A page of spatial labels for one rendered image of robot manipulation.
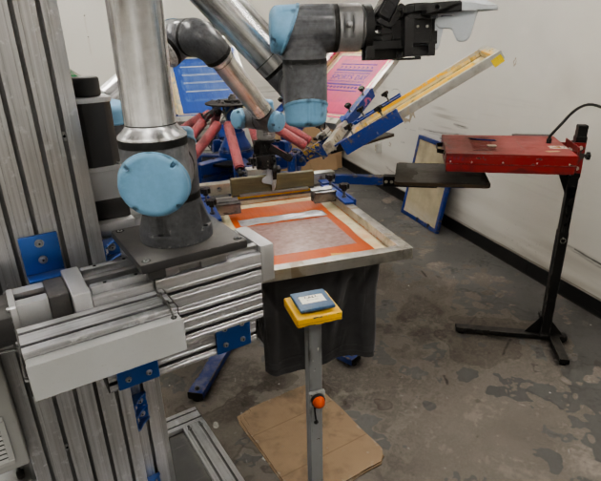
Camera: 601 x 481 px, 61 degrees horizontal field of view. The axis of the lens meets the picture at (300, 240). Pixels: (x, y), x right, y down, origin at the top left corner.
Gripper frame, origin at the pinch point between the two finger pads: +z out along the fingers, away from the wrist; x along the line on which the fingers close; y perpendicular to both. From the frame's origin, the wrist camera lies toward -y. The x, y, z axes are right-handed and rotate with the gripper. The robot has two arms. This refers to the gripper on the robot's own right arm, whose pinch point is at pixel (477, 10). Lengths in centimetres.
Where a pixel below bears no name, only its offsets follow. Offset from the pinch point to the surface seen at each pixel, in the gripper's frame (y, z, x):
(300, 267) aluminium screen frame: 62, -26, -58
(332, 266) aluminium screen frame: 63, -16, -60
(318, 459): 122, -24, -47
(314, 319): 69, -25, -35
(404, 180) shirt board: 52, 38, -155
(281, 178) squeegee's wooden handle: 43, -26, -122
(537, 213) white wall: 91, 155, -228
